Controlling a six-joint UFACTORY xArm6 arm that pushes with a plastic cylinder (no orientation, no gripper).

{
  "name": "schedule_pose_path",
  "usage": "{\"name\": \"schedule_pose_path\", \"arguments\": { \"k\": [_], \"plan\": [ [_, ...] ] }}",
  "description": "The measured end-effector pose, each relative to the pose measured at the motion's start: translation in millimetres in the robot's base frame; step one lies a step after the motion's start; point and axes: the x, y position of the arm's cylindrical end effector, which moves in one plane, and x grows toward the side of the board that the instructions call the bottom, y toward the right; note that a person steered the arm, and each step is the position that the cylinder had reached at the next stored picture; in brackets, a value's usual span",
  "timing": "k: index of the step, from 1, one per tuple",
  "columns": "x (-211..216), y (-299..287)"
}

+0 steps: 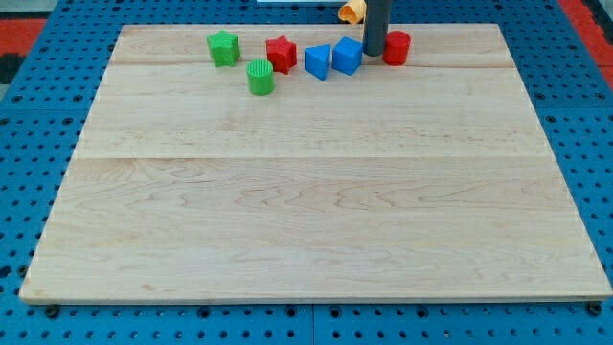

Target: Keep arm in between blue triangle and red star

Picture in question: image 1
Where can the green star block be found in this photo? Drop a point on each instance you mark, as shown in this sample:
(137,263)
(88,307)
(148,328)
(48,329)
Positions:
(224,48)

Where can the blue perforated mat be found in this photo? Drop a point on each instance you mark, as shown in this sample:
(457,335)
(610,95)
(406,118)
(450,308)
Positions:
(43,112)

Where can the red cylinder block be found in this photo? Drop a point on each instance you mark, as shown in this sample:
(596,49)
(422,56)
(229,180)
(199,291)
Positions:
(397,46)

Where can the red star block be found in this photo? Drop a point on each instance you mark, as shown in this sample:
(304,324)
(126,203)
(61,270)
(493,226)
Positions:
(282,53)

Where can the green cylinder block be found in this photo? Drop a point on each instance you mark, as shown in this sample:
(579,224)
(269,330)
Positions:
(260,76)

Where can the wooden board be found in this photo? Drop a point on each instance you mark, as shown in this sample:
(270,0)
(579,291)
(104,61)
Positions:
(430,182)

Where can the yellow block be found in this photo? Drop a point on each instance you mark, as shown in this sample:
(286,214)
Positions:
(353,11)

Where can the blue triangle block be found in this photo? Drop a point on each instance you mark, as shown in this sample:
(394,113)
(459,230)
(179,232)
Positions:
(316,61)

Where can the blue cube block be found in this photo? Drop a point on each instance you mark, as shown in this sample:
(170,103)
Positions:
(347,55)

